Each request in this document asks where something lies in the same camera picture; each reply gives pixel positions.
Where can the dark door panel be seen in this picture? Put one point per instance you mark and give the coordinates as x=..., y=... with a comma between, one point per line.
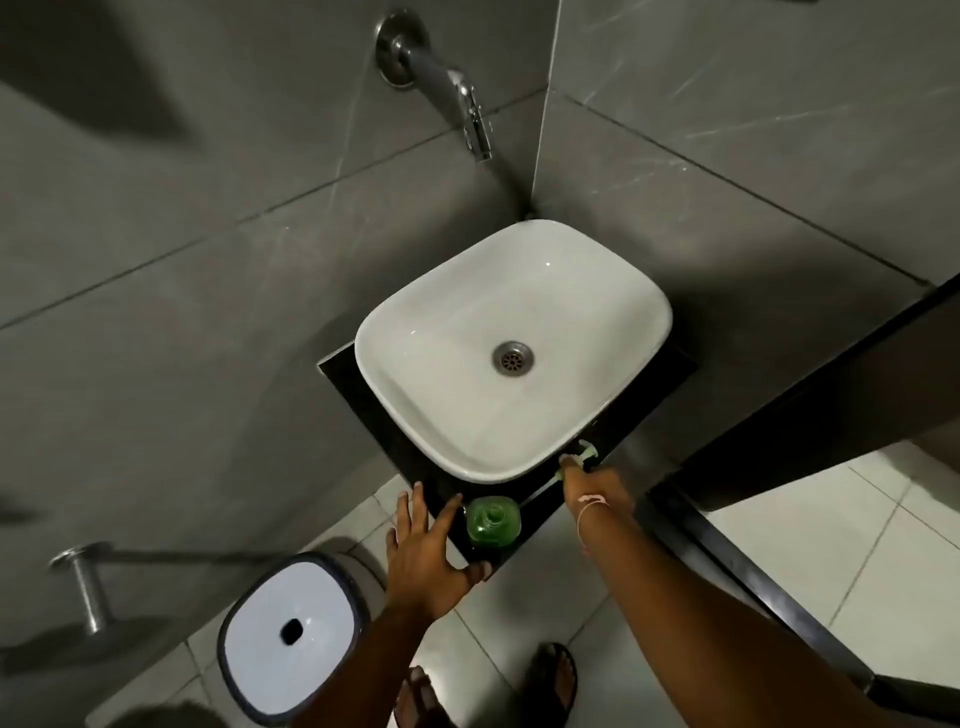
x=825, y=405

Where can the black sandal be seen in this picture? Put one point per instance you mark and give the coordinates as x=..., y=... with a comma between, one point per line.
x=538, y=694
x=409, y=705

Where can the person's right hand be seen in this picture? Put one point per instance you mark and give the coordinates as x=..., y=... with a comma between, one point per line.
x=600, y=491

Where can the black stone vanity shelf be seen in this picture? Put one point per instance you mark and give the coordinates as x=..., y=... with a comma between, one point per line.
x=630, y=420

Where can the green hand sanitizer bottle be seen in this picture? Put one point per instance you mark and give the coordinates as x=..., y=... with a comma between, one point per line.
x=493, y=526

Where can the chrome wall bar holder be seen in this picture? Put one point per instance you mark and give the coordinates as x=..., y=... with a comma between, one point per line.
x=88, y=592

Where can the chrome sink drain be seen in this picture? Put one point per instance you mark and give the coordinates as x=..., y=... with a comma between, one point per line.
x=513, y=359

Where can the white ceramic sink basin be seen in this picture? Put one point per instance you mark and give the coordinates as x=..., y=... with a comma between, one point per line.
x=450, y=390

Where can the black door frame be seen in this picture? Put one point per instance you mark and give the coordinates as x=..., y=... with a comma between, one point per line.
x=750, y=585

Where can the person's left hand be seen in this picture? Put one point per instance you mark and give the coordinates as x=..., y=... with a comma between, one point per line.
x=424, y=562

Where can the clear pump dispenser top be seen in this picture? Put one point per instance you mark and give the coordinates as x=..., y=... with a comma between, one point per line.
x=585, y=451

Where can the chrome wall faucet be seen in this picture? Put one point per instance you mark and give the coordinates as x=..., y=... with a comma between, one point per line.
x=420, y=64

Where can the white bin with dark rim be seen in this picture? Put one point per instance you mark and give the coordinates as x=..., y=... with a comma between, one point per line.
x=289, y=634

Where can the person's left forearm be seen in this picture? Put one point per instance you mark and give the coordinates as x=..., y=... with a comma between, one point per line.
x=367, y=675

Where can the person's right forearm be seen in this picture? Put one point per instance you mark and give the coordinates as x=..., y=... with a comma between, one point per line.
x=697, y=637

